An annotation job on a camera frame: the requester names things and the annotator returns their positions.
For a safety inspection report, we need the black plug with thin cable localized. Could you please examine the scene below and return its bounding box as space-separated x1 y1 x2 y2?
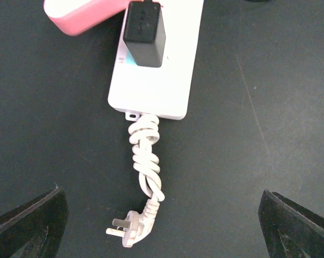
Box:
123 1 166 68

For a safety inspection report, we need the white power strip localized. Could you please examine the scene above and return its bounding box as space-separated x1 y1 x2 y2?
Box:
107 1 204 120

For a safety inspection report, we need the white knotted power cord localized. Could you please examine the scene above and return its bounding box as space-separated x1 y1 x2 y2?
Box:
105 113 165 248

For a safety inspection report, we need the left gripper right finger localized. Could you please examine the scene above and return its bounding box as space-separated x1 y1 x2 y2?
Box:
258 190 324 257

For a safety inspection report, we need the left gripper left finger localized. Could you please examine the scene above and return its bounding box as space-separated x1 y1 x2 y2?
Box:
0 188 69 257

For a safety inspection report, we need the pink triangular plug adapter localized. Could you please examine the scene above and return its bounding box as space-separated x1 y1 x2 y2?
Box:
43 0 129 36

